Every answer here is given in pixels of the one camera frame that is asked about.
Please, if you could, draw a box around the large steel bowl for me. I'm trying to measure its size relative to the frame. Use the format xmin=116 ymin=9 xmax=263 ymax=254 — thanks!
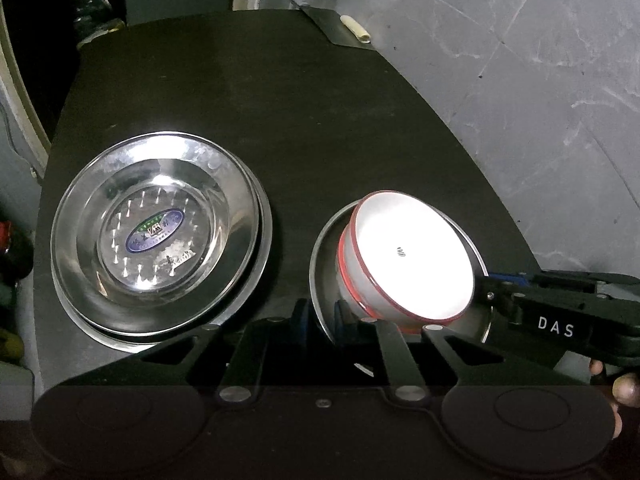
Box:
xmin=309 ymin=200 xmax=496 ymax=342

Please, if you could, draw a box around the white bowl red rim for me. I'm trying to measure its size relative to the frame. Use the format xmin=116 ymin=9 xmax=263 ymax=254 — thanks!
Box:
xmin=336 ymin=190 xmax=475 ymax=333

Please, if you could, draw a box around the steel plate with sticker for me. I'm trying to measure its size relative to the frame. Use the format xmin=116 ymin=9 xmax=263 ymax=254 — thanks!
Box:
xmin=50 ymin=131 xmax=268 ymax=341

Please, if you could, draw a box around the right hand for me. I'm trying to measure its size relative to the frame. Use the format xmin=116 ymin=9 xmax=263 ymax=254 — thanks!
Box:
xmin=589 ymin=360 xmax=639 ymax=439

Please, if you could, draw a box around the cream cylindrical roll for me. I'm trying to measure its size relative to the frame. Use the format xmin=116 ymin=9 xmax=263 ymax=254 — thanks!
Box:
xmin=340 ymin=14 xmax=371 ymax=44

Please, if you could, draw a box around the grey flat metal plate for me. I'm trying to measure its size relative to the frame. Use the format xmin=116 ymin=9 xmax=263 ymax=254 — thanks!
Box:
xmin=291 ymin=0 xmax=373 ymax=50

